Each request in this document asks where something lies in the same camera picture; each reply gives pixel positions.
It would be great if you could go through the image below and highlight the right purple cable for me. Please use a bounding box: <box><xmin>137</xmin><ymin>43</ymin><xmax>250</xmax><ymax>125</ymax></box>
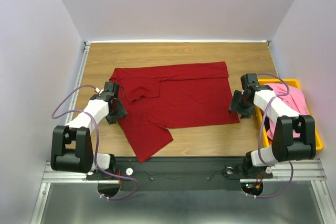
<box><xmin>256</xmin><ymin>73</ymin><xmax>294</xmax><ymax>198</ymax></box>

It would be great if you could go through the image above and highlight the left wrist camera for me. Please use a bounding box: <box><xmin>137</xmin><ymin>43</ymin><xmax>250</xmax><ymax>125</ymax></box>
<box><xmin>100</xmin><ymin>82</ymin><xmax>120</xmax><ymax>98</ymax></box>

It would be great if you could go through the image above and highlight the pink t shirt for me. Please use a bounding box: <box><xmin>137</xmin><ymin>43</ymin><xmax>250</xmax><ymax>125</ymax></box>
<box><xmin>264</xmin><ymin>83</ymin><xmax>310</xmax><ymax>141</ymax></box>

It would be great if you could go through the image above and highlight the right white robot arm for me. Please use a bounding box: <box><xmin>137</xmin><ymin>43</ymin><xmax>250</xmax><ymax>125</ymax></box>
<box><xmin>228</xmin><ymin>86</ymin><xmax>316</xmax><ymax>177</ymax></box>

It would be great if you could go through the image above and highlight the aluminium frame rail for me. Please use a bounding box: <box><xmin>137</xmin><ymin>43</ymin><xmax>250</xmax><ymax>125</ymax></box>
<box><xmin>30</xmin><ymin>41</ymin><xmax>91</xmax><ymax>223</ymax></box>

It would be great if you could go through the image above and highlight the red t shirt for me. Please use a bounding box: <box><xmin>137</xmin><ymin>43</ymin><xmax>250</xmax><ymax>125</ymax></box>
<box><xmin>109</xmin><ymin>62</ymin><xmax>239</xmax><ymax>163</ymax></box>

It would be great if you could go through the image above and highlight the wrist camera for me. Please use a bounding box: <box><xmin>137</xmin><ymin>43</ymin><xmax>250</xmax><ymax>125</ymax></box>
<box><xmin>240</xmin><ymin>73</ymin><xmax>259</xmax><ymax>90</ymax></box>
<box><xmin>100</xmin><ymin>82</ymin><xmax>120</xmax><ymax>98</ymax></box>

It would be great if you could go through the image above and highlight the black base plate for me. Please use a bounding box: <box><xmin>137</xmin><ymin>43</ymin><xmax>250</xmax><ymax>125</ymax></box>
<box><xmin>86</xmin><ymin>155</ymin><xmax>274</xmax><ymax>192</ymax></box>

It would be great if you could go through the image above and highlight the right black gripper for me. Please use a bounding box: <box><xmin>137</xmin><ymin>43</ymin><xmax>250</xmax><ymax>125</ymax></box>
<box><xmin>229</xmin><ymin>90</ymin><xmax>255</xmax><ymax>119</ymax></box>

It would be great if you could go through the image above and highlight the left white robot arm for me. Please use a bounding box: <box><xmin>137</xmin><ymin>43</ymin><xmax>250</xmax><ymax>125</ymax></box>
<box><xmin>50</xmin><ymin>95</ymin><xmax>128</xmax><ymax>179</ymax></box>

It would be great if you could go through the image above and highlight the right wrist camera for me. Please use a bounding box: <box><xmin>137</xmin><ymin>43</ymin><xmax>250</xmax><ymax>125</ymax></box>
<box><xmin>240</xmin><ymin>73</ymin><xmax>259</xmax><ymax>90</ymax></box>

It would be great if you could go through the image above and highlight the yellow plastic bin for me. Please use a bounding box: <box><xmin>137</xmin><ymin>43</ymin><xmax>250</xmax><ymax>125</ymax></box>
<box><xmin>250</xmin><ymin>78</ymin><xmax>324</xmax><ymax>152</ymax></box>

